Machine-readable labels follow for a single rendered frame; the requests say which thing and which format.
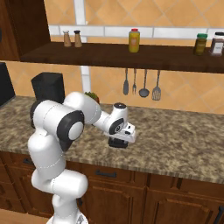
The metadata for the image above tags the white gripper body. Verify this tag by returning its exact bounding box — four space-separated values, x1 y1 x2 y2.
109 131 137 144

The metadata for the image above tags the green jar with green lid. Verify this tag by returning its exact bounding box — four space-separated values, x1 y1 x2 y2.
192 32 208 57

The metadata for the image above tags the wooden drawer front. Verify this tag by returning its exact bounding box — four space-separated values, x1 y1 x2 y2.
8 151 68 173
80 163 148 188
148 173 224 200

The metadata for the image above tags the hanging grey ladle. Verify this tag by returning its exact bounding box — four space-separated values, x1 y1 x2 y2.
138 68 151 99

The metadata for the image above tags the hanging grey spoon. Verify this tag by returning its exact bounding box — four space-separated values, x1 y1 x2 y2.
122 67 130 96

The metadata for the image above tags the hanging grey slotted spatula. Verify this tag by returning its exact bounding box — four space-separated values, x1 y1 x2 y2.
151 69 163 102

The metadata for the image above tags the hanging grey fork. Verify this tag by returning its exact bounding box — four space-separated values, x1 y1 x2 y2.
131 68 138 95

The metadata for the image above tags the green potted plant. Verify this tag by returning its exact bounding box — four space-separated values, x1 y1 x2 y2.
84 91 101 104

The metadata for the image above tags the wooden cupboard door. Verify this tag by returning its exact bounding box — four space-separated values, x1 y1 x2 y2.
143 188 224 224
19 173 56 219
78 181 146 224

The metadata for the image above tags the dark wooden shelf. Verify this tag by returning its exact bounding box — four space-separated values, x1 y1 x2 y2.
19 41 224 74

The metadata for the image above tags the yellow bottle with red cap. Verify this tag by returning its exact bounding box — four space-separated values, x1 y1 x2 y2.
128 28 141 54

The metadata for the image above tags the black-capped brown shaker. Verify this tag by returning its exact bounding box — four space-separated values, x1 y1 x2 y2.
73 29 83 48

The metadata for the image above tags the white-capped brown shaker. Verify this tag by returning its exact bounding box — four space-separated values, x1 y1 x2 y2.
62 29 73 48

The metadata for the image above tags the brown spice jar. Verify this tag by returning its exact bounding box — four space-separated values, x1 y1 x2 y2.
209 31 224 58

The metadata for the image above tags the wooden drawer stack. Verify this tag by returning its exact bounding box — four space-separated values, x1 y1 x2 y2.
0 157 26 214

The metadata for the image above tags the black appliance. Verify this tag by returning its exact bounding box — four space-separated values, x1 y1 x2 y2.
0 61 17 108

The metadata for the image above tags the black drawer handle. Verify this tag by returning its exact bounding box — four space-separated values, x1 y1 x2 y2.
22 157 35 166
94 170 118 179

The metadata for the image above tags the dark wooden wall cupboard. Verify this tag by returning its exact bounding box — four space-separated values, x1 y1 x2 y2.
0 0 52 62

